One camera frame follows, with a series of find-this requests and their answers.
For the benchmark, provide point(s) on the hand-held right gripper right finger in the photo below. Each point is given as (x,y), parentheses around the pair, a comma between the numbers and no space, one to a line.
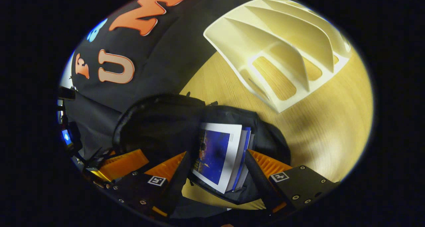
(262,180)

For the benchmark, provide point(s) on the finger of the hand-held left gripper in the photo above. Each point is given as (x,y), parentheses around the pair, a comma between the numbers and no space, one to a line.
(123,165)

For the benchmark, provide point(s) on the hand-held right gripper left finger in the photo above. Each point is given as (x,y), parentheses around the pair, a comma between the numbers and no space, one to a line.
(172,180)

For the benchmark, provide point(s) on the white book with grey spine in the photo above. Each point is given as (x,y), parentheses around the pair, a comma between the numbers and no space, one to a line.
(252,140)

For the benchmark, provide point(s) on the blue book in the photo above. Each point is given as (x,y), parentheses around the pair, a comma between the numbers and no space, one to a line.
(215,154)

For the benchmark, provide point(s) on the black schoolbag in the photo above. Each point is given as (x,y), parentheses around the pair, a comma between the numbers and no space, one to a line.
(162,127)

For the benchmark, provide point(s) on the white bookshelf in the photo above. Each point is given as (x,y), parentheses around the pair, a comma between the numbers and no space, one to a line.
(285,31)

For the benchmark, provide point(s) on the black backdrop cloth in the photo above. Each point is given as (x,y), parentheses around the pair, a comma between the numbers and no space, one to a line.
(159,64)

